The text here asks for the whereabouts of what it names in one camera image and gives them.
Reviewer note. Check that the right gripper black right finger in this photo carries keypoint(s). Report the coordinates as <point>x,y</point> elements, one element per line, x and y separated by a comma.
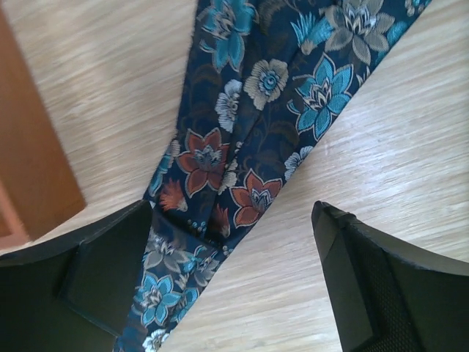
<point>387,294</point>

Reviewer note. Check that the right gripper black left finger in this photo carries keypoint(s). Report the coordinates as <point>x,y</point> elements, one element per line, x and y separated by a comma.
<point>74,292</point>

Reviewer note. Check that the navy floral tie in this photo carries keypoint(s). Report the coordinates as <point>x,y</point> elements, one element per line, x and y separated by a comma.
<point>264,82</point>

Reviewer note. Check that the orange compartment tray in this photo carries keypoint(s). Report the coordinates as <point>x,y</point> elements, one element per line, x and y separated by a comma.
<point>39,191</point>

